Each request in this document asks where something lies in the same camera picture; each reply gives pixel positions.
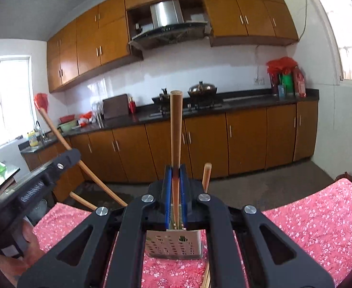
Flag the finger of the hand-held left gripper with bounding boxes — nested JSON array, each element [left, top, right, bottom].
[[45, 148, 82, 187]]

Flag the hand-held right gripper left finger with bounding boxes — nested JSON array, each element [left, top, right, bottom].
[[17, 164, 174, 288]]

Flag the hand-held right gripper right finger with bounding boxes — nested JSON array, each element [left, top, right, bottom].
[[179, 164, 335, 288]]

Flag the wooden chopstick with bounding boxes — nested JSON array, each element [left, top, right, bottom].
[[170, 90, 183, 230], [39, 107, 128, 207], [69, 191, 98, 211], [202, 163, 212, 193], [200, 259, 212, 288]]

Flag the beige perforated chopstick holder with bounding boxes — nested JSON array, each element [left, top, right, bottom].
[[144, 202, 208, 259]]

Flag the person's left hand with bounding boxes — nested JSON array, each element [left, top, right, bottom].
[[0, 220, 43, 280]]

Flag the black-topped side counter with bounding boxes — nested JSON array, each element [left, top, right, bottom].
[[0, 166, 21, 193]]

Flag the green basin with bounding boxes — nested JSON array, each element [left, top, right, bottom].
[[58, 120, 78, 133]]

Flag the sink faucet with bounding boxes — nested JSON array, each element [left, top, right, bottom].
[[35, 120, 46, 142]]

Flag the red and white bag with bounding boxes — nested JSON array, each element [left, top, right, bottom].
[[78, 111, 93, 127]]

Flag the hanging red plastic bag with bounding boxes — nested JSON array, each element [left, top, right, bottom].
[[34, 93, 49, 112]]

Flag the dark wooden cutting board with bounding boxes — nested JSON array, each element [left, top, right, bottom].
[[102, 94, 130, 120]]

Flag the window over sink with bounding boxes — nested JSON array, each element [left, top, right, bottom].
[[0, 55, 33, 154]]

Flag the wooden base cabinets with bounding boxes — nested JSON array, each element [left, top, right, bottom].
[[21, 100, 319, 203]]

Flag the gas stove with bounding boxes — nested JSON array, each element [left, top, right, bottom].
[[148, 97, 225, 118]]

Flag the black pan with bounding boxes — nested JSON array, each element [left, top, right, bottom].
[[151, 88, 172, 105]]

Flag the wok with metal lid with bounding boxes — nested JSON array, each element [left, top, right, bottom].
[[188, 81, 218, 98]]

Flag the black kitchen countertop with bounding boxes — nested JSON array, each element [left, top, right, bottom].
[[18, 88, 320, 152]]

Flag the red floral tablecloth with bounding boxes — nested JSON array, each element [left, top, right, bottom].
[[32, 178, 352, 288]]

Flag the dark bottle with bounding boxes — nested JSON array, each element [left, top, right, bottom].
[[270, 72, 280, 96]]

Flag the green bottle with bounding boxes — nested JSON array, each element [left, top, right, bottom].
[[281, 73, 294, 96]]

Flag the red oil bottle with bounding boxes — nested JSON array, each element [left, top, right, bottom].
[[293, 67, 307, 98]]

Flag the crumpled red plastic bag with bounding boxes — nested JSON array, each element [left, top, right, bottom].
[[266, 56, 298, 75]]

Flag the steel range hood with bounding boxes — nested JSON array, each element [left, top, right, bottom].
[[128, 0, 210, 50]]

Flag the large bright window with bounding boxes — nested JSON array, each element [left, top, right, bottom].
[[297, 0, 352, 82]]

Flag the wide wooden wall cabinet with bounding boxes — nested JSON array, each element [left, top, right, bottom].
[[46, 0, 144, 93]]

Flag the wall cable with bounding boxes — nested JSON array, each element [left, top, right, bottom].
[[255, 0, 309, 79]]

